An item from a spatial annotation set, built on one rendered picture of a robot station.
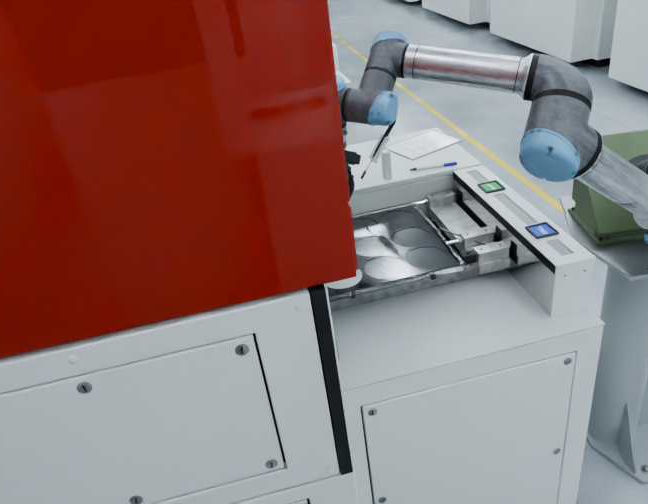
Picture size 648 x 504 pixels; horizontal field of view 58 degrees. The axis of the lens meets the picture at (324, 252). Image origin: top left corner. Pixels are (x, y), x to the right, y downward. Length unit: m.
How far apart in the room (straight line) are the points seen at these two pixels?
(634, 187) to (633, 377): 0.81
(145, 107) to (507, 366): 0.96
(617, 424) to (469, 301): 0.89
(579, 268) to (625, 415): 0.87
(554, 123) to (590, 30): 4.94
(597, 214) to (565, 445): 0.60
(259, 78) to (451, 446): 1.03
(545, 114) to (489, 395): 0.62
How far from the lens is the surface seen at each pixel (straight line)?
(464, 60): 1.35
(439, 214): 1.71
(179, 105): 0.71
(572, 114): 1.27
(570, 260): 1.38
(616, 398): 2.12
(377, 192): 1.72
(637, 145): 1.82
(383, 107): 1.31
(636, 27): 5.39
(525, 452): 1.62
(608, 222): 1.71
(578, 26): 6.10
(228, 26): 0.70
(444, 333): 1.37
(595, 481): 2.19
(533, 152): 1.24
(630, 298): 1.88
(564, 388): 1.51
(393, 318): 1.42
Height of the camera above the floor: 1.70
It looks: 31 degrees down
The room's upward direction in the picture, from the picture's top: 8 degrees counter-clockwise
